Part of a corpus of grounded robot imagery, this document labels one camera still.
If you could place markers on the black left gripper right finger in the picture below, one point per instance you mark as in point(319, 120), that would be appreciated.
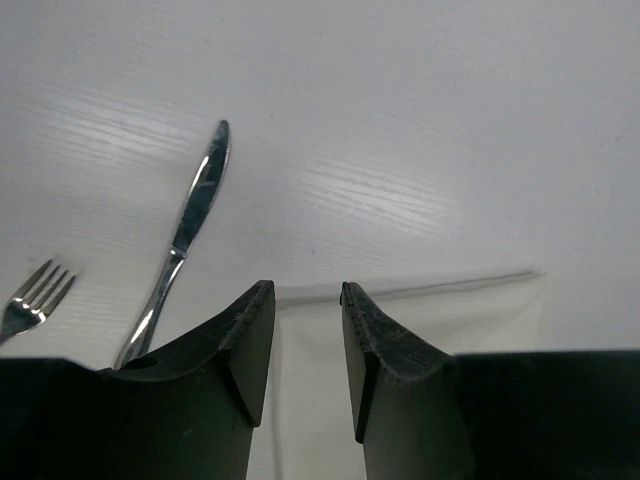
point(406, 413)

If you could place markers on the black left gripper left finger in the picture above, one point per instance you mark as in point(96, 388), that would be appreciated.
point(188, 409)

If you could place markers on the white cloth napkin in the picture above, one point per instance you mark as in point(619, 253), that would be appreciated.
point(307, 427)

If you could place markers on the silver table knife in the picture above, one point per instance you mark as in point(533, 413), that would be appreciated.
point(192, 216)

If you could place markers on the silver fork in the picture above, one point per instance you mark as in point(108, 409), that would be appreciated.
point(35, 300)

